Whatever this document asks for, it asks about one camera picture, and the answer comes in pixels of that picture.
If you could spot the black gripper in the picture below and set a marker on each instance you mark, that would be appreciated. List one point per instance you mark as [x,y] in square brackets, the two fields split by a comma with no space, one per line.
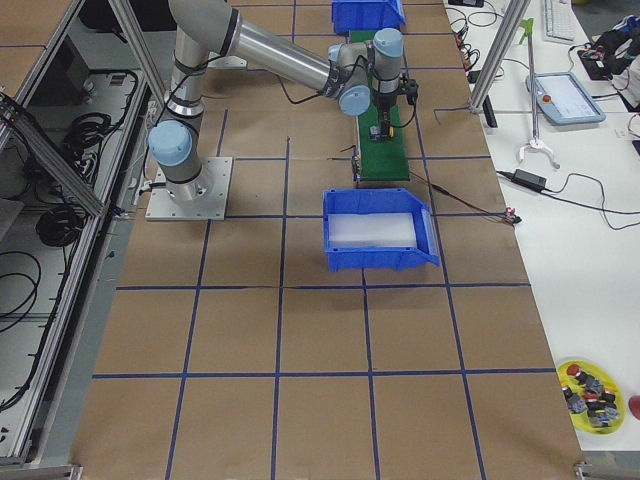
[385,102]

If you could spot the yellow push button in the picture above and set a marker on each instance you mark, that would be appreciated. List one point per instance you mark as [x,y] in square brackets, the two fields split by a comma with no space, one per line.
[379,134]

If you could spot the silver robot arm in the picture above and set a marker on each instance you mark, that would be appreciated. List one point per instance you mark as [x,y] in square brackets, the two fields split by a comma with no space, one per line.
[363,76]

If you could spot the spare buttons pile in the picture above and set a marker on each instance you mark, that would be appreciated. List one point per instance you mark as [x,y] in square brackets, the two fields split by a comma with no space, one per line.
[590,400]

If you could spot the green conveyor belt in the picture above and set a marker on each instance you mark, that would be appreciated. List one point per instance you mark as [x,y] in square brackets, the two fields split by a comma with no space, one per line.
[384,54]

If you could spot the blue bin right side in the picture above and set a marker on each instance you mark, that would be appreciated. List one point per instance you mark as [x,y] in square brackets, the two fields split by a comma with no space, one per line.
[384,200]

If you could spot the blue bin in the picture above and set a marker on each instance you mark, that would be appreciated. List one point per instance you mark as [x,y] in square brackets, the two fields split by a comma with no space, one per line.
[352,15]
[384,200]

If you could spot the blue bin left side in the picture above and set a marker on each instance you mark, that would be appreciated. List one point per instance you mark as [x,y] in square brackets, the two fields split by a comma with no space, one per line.
[352,15]

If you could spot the white foam pad right bin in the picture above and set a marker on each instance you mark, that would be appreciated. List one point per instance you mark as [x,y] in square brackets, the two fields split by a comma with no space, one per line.
[371,230]

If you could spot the black power adapter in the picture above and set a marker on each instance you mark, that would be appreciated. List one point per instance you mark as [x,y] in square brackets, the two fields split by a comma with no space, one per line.
[529,180]

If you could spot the reacher grabber tool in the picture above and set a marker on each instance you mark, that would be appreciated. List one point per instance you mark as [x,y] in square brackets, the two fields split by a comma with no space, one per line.
[535,144]

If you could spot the teach pendant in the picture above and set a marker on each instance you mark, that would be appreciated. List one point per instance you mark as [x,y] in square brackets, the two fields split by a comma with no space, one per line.
[563,100]

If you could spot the white keyboard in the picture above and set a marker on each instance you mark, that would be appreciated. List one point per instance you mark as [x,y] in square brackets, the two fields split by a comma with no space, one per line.
[558,21]

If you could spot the yellow plate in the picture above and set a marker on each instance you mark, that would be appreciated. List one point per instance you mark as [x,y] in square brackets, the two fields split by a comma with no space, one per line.
[591,395]

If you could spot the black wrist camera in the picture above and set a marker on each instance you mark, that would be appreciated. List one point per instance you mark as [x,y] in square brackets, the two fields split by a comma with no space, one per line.
[410,89]

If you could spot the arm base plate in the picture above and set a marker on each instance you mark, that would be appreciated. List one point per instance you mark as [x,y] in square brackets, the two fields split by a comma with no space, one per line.
[203,198]
[226,62]

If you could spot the aluminium frame post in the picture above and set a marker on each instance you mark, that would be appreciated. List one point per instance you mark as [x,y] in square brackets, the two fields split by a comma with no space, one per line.
[513,15]

